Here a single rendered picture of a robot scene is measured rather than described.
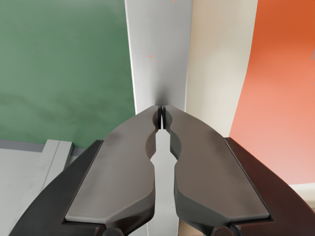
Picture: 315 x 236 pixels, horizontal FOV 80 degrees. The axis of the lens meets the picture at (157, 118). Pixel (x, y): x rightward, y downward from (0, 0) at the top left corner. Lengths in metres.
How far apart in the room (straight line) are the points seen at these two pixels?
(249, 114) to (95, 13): 1.39
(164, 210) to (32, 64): 1.81
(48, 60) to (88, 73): 0.32
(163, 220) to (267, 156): 0.14
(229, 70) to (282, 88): 0.05
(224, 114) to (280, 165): 0.10
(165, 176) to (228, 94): 0.10
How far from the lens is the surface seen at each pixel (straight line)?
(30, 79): 2.07
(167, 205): 0.22
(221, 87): 0.18
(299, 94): 0.22
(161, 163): 0.17
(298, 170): 0.29
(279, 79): 0.20
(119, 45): 1.58
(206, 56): 0.17
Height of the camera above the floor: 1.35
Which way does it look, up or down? 39 degrees down
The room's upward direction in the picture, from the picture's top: 179 degrees clockwise
